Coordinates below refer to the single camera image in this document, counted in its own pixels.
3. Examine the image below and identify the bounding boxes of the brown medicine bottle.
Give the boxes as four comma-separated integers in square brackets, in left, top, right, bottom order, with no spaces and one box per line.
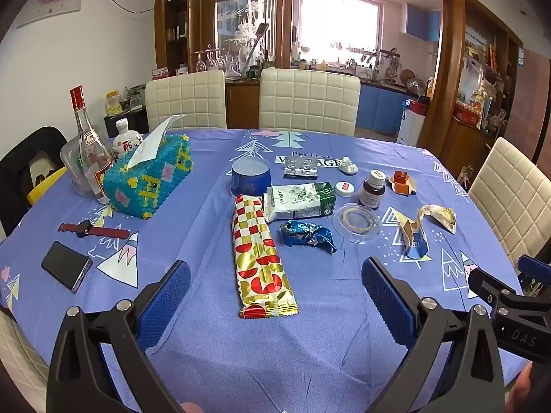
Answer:
[358,169,387,211]

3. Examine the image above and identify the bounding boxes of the frosted glass partition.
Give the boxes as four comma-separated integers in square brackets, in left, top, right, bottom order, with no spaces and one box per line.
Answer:
[215,0,278,74]

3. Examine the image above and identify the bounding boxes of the white tissue sheet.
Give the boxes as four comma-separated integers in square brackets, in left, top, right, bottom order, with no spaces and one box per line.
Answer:
[127,114,185,168]

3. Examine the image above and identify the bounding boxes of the clear round plastic lid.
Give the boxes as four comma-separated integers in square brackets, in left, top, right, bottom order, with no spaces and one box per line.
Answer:
[332,203,383,242]

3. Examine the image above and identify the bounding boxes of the folded blue white wrapper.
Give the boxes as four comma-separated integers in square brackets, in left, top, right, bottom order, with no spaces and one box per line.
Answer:
[397,217,430,260]

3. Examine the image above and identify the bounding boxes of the silver blister pack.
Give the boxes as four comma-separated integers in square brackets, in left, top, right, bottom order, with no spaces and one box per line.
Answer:
[283,157,319,180]

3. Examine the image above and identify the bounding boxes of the cream quilted chair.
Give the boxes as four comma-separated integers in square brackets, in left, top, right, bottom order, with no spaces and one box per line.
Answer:
[468,137,551,267]
[0,310,50,411]
[145,70,227,132]
[258,68,361,136]

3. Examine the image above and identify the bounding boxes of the row of wine glasses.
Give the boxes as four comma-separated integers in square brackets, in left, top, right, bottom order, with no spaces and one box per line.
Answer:
[195,45,229,74]

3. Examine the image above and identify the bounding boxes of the clear plastic container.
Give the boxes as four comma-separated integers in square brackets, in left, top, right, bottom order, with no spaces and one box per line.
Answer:
[60,127,113,199]

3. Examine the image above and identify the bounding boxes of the blue foil wrapper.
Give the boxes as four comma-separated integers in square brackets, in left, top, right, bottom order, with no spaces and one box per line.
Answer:
[280,219,337,254]

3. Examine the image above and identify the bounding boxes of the red band smartwatch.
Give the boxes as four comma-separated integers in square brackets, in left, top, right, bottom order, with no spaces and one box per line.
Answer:
[58,219,131,241]

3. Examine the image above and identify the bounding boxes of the kitchen window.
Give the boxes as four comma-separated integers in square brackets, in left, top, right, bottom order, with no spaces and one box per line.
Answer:
[299,0,382,52]

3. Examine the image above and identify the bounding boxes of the blue kitchen wall cabinet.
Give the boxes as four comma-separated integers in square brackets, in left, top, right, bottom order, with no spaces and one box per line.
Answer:
[400,3,442,43]

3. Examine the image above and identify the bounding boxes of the clear liquor bottle red cap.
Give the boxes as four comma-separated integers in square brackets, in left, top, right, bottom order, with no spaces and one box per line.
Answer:
[70,86,115,205]

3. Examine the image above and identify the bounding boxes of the crumpled gold white wrapper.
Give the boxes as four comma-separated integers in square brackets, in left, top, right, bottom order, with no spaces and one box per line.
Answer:
[415,203,457,235]

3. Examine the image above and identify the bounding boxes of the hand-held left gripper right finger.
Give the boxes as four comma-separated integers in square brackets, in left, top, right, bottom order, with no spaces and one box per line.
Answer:
[361,256,505,413]

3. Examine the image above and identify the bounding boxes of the black smartphone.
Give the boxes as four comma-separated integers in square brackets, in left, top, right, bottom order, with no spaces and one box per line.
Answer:
[41,241,93,294]

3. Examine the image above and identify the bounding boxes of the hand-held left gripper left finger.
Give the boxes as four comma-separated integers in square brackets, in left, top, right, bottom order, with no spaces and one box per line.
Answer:
[46,259,192,413]

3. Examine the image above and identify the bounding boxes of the red gold checkered packet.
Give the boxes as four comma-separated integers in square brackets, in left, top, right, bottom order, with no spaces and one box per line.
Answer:
[232,195,299,319]

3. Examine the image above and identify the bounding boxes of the person's right hand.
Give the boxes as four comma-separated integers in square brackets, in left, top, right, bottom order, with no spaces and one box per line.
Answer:
[507,361,537,413]

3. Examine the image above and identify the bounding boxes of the small white ceramic bottle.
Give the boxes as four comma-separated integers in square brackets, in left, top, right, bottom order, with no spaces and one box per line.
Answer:
[113,118,144,164]

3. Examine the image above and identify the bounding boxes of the blue round tin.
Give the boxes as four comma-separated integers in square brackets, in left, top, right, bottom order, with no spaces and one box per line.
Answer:
[230,158,272,199]

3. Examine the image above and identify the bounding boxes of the teal beaded tissue box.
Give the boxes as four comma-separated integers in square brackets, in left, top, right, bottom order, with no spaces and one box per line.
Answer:
[102,133,194,220]

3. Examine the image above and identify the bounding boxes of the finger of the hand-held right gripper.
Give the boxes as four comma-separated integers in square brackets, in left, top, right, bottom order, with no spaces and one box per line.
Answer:
[518,255,551,287]
[467,267,523,310]

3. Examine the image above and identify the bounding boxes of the blue kitchen base cabinets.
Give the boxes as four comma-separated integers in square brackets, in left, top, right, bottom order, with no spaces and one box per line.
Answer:
[357,82,431,136]

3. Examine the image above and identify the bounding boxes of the wooden shelf unit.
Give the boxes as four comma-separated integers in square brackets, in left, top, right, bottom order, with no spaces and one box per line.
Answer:
[448,9,521,175]

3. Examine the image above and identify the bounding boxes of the wooden display cabinet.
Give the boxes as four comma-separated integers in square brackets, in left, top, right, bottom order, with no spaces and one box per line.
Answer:
[154,0,203,79]

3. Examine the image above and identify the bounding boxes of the black chair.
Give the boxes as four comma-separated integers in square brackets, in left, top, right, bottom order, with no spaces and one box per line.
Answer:
[0,126,70,237]

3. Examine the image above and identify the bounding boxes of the white green packet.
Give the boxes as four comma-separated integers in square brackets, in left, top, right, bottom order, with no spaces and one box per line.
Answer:
[262,181,337,223]

